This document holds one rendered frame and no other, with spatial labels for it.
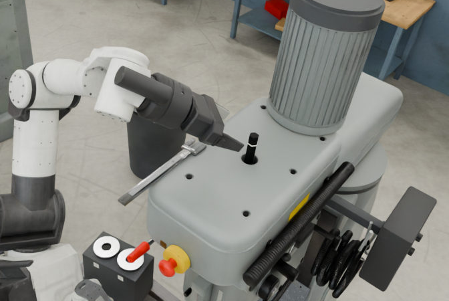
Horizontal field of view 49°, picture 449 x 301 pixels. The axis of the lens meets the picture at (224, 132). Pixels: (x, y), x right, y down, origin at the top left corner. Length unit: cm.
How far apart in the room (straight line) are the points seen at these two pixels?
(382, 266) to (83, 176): 270
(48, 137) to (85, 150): 281
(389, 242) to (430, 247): 253
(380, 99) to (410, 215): 46
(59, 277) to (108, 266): 61
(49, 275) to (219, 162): 44
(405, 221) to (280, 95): 45
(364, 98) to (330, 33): 61
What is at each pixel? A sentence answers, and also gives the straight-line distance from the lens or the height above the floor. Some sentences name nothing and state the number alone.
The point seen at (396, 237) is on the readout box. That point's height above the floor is 172.
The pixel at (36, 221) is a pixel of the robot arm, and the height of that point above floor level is 174.
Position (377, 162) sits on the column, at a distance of 173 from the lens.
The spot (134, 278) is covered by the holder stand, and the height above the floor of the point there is 115.
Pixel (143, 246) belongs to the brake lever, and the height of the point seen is 171.
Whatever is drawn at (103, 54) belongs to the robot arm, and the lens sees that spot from 92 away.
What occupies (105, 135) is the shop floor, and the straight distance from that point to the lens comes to 405.
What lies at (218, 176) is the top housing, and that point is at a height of 189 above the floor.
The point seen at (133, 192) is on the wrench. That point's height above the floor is 190.
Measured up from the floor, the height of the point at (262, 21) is 23.
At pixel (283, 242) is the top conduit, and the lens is 106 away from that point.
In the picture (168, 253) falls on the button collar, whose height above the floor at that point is 178.
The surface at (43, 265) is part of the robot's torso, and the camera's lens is 116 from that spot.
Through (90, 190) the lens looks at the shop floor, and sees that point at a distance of 362.
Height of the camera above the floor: 261
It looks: 39 degrees down
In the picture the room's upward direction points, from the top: 9 degrees clockwise
